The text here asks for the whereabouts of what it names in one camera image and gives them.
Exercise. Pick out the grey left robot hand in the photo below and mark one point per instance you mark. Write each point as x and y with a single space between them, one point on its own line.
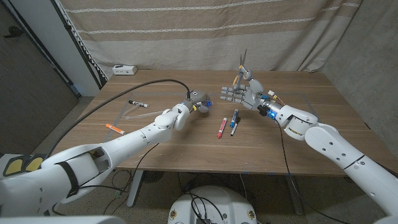
200 98

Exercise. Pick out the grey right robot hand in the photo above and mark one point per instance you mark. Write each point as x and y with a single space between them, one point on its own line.
248 95

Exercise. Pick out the red marker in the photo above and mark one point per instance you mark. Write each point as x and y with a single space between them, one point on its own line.
222 127

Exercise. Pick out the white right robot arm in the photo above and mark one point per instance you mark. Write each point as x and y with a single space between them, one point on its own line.
342 149

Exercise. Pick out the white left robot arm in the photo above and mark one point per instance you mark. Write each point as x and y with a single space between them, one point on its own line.
77 168

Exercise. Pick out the blue marker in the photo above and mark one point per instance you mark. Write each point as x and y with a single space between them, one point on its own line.
234 118

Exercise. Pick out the thin white black-capped marker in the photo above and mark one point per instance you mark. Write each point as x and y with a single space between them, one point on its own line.
234 127

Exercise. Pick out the black marker with white label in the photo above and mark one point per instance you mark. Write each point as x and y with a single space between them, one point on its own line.
138 104

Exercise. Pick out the beige striped curtain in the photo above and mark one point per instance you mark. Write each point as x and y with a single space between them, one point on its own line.
202 31

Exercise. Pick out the white power strip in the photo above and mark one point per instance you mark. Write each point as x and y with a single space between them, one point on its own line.
124 70

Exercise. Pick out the orange marker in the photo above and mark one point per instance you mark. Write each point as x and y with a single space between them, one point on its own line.
114 128

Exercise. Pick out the black ribbed round object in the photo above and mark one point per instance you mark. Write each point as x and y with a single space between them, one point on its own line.
153 176

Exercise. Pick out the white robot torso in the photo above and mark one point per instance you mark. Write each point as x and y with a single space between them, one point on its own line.
217 202

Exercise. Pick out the grey table leg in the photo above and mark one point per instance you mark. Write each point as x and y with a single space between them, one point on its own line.
293 196

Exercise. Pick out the white table leg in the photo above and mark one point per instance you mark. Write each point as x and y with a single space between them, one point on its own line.
135 188

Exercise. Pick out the yellow black pad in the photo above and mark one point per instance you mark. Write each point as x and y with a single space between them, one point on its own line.
13 166
34 162

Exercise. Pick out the black metal frame bar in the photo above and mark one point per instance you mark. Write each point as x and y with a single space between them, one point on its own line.
77 46

